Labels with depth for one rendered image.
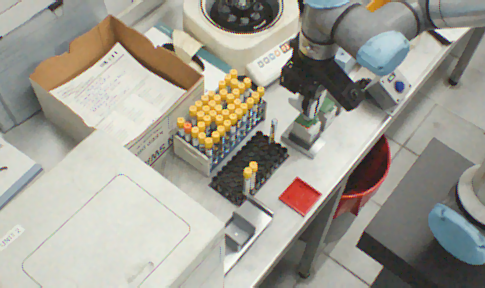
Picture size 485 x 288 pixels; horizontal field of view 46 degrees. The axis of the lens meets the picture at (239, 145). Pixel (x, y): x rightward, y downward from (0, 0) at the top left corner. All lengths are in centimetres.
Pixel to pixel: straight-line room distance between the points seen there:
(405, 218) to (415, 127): 138
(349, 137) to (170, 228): 60
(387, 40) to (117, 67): 67
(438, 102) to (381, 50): 174
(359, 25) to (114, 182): 46
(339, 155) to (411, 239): 27
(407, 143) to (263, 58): 121
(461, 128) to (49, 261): 204
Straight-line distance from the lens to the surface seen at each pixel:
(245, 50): 132
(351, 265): 215
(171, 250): 84
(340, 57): 135
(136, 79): 133
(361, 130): 135
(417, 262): 115
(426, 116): 259
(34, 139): 135
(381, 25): 95
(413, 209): 119
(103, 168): 92
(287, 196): 123
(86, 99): 131
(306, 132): 124
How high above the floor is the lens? 195
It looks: 56 degrees down
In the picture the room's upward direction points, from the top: 4 degrees clockwise
